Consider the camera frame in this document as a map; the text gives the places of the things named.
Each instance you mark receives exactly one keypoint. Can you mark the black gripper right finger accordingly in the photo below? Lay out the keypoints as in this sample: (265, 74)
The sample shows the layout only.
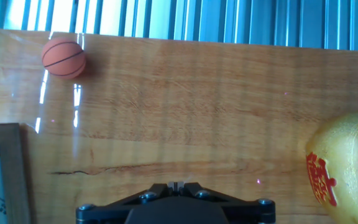
(247, 210)

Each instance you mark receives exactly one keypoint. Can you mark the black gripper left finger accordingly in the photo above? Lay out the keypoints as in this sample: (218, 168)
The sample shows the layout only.
(110, 210)

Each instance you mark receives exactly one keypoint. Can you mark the small orange basketball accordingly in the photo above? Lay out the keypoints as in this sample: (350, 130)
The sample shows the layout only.
(63, 57)

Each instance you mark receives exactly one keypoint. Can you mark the mini basketball hoop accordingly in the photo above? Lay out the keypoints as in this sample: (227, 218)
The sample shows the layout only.
(11, 149)

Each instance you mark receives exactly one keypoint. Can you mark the golden piggy bank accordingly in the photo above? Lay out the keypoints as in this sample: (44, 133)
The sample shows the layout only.
(350, 168)

